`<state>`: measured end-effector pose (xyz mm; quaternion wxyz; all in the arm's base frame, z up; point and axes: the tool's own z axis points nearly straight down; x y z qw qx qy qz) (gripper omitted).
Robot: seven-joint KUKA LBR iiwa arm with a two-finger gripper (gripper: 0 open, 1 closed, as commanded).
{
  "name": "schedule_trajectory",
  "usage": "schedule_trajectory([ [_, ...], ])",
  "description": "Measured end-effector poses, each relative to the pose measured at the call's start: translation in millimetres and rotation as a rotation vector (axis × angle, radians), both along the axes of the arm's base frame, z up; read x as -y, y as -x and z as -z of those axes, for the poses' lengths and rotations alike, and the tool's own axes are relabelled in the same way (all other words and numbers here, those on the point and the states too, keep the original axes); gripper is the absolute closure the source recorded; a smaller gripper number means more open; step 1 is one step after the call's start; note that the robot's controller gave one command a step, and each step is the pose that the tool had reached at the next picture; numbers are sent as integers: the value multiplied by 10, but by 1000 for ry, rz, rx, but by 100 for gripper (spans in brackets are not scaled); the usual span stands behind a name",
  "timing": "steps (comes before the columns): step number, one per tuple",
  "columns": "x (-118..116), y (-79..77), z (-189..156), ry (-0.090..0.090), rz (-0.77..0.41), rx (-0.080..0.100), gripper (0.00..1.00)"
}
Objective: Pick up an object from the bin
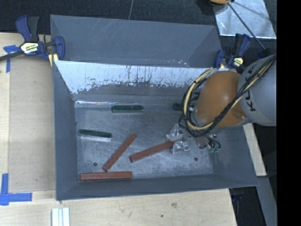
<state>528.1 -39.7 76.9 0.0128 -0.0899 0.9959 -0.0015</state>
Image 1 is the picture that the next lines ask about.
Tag pale wood flat board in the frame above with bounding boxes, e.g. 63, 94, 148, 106
8, 57, 57, 193

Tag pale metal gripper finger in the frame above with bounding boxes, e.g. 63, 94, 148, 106
166, 123, 189, 142
171, 140, 191, 154

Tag grey metal bin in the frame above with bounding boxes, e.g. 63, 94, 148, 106
49, 14, 260, 201

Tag red-brown flat block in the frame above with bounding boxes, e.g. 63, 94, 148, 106
102, 132, 138, 173
79, 171, 133, 182
129, 140, 175, 163

